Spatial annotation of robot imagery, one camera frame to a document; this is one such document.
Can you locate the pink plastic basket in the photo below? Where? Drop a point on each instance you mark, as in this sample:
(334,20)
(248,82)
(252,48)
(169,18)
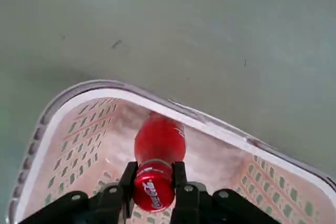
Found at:
(223,155)

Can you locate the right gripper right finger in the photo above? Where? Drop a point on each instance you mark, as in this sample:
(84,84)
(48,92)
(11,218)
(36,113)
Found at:
(199,208)

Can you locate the red Coca-Cola bottle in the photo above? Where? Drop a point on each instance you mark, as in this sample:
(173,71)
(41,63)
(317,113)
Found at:
(160,140)

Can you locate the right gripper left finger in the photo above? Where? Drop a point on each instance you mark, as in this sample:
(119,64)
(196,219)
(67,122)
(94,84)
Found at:
(92,208)

